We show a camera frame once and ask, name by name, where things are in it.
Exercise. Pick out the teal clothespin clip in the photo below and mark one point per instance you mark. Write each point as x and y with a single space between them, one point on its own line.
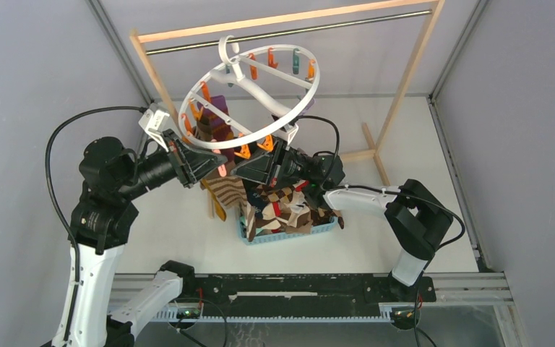
295 61

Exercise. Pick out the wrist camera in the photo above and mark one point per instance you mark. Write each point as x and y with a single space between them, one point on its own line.
153 122
288 132

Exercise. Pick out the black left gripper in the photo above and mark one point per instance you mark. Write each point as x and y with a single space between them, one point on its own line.
192 165

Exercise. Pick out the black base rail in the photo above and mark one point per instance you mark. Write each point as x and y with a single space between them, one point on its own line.
295 296

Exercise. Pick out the wooden clothes rack frame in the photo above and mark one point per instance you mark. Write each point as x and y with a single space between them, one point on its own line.
310 83

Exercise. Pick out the mustard yellow brown sock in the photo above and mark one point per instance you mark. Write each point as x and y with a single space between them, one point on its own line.
215 208

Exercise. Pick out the pile of mixed socks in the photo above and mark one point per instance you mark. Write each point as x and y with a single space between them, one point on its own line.
279 214

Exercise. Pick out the tan wavy striped sock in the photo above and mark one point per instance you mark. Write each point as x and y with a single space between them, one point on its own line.
229 190

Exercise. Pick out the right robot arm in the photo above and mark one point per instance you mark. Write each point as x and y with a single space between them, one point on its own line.
418 220

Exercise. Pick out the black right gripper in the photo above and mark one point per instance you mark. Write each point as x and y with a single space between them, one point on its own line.
267 168

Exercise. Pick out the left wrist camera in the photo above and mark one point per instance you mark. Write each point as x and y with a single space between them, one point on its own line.
153 122

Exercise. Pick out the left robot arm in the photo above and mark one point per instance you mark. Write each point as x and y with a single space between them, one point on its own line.
113 177

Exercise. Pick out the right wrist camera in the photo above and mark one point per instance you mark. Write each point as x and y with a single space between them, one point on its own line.
288 132

